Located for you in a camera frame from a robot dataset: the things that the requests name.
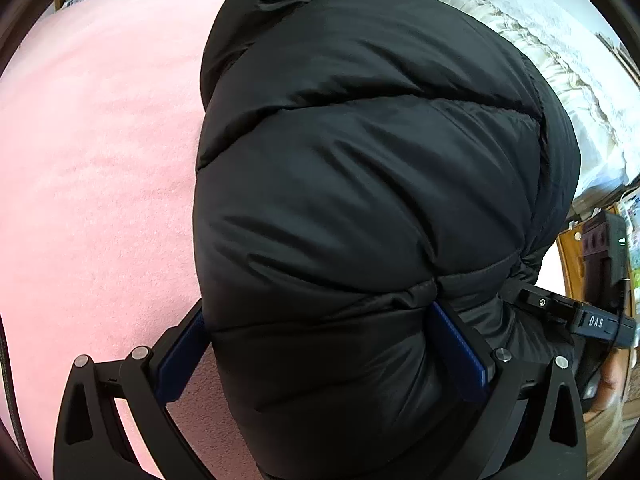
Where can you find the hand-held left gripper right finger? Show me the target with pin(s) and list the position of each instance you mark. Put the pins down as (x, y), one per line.
(460, 350)

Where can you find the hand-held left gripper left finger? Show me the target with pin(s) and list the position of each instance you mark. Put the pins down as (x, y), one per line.
(175, 360)

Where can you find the person's right forearm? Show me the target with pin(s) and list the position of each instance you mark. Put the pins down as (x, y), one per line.
(605, 445)

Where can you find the pink bed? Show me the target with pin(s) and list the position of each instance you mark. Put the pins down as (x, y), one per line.
(100, 160)

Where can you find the black puffer jacket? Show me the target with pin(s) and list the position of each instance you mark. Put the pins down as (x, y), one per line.
(350, 185)

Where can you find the person's right hand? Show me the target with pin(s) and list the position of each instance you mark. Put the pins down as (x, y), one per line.
(614, 382)

